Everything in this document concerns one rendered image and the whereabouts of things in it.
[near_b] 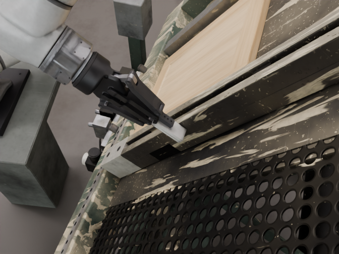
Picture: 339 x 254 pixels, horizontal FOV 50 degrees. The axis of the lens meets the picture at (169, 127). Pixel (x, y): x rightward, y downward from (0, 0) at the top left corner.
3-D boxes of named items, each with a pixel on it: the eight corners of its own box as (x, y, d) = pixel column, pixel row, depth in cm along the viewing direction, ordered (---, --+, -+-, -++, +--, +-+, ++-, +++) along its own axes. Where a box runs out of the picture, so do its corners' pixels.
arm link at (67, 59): (49, 53, 57) (81, 75, 59) (74, 16, 62) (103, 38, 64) (33, 77, 64) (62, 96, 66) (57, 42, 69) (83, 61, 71)
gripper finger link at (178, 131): (158, 111, 72) (160, 110, 71) (184, 130, 74) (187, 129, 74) (153, 123, 70) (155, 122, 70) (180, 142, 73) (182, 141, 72)
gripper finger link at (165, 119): (152, 108, 70) (160, 103, 68) (172, 122, 72) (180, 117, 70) (149, 114, 70) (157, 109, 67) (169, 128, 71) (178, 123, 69)
